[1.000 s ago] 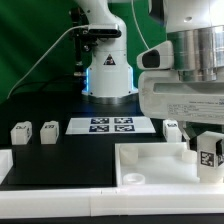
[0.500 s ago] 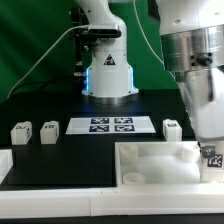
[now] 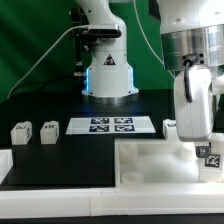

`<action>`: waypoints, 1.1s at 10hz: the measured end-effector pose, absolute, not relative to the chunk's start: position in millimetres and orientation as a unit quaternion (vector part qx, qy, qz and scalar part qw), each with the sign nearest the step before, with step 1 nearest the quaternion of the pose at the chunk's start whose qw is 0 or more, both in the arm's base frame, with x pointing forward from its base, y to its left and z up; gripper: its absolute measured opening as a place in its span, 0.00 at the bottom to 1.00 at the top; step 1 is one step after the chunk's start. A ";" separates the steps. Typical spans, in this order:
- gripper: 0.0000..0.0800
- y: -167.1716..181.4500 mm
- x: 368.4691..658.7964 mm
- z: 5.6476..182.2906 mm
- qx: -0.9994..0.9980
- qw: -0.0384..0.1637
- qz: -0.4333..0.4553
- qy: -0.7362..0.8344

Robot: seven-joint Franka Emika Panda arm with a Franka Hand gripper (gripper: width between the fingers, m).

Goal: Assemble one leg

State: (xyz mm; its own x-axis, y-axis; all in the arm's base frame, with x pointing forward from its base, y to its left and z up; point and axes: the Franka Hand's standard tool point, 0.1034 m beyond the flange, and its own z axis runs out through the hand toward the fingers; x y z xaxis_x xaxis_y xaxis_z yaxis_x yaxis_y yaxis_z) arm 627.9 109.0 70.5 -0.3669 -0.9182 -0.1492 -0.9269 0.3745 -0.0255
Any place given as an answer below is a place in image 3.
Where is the white sheet with tags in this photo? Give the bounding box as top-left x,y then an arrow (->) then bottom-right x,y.
66,116 -> 155,135

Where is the white fence rail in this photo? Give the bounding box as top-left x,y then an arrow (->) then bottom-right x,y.
0,149 -> 13,185
0,184 -> 224,219

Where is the white square table top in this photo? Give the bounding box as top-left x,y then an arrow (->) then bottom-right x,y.
115,139 -> 213,185

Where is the grey cable to robot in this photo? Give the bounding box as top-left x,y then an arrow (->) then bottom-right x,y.
6,25 -> 90,100

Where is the white front fence rail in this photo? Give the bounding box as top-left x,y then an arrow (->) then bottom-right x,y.
0,184 -> 224,219

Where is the white left fence rail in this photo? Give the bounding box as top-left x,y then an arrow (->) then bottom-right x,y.
0,149 -> 13,185

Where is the black stand behind robot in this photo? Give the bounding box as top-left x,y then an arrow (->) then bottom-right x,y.
69,7 -> 86,77

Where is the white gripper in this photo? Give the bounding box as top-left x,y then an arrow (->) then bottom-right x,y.
174,66 -> 213,158

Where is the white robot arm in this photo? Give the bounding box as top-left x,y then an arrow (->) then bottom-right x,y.
75,0 -> 224,158

